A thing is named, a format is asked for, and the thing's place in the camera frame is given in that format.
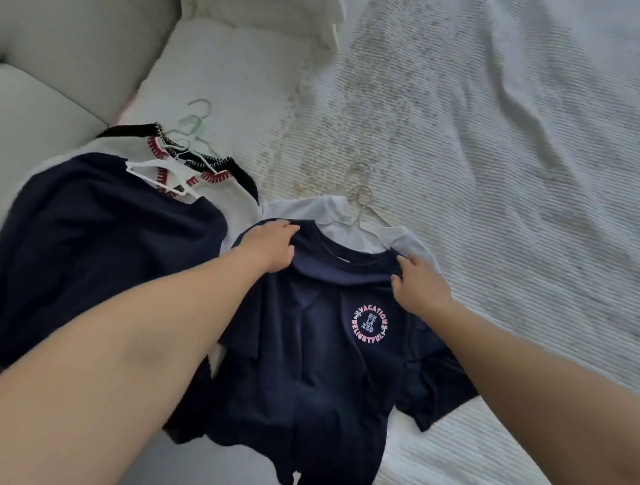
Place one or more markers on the person's left hand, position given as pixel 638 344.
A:
pixel 272 247

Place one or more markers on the person's right hand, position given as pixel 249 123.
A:
pixel 422 292

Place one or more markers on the white zip polo shirt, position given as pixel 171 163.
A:
pixel 310 207

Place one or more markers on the black cardigan white trim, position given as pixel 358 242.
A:
pixel 240 175

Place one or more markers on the navy Vacation logo t-shirt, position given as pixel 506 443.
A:
pixel 320 380

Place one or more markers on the light blue hanger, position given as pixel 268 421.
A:
pixel 192 122

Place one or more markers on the white plastic hanger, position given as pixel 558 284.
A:
pixel 145 170

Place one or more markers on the plain navy top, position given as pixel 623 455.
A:
pixel 100 240

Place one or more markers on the grey sweater red stitching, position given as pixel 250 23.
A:
pixel 115 147

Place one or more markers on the person's left forearm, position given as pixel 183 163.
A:
pixel 110 380

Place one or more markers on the person's right forearm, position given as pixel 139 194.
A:
pixel 550 389

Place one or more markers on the bed with white bedspread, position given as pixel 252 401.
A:
pixel 475 150

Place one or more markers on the stack of white bedding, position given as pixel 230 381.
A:
pixel 260 15

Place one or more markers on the grey tufted headboard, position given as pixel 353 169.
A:
pixel 60 60

